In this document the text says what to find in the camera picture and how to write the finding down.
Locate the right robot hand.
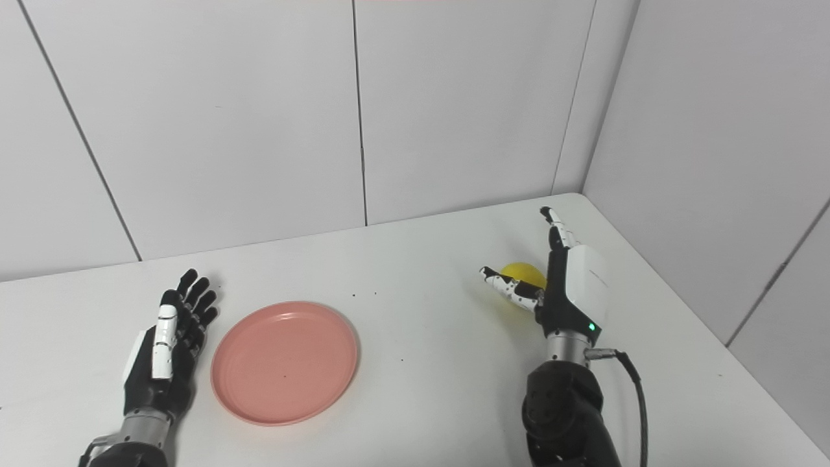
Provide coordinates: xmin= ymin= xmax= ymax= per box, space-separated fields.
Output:
xmin=479 ymin=206 xmax=611 ymax=348

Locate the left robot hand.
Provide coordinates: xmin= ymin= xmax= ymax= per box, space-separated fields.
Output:
xmin=122 ymin=269 xmax=220 ymax=424

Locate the yellow lemon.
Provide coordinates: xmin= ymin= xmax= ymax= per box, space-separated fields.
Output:
xmin=494 ymin=262 xmax=547 ymax=311

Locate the pink plate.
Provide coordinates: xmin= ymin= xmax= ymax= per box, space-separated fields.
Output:
xmin=210 ymin=301 xmax=360 ymax=427

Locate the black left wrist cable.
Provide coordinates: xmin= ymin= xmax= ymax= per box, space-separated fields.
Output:
xmin=77 ymin=436 xmax=114 ymax=467

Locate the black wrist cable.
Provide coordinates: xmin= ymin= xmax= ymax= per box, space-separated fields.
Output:
xmin=77 ymin=436 xmax=114 ymax=467
xmin=584 ymin=347 xmax=650 ymax=467

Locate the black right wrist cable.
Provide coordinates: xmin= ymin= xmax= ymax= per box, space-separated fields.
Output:
xmin=584 ymin=347 xmax=650 ymax=467

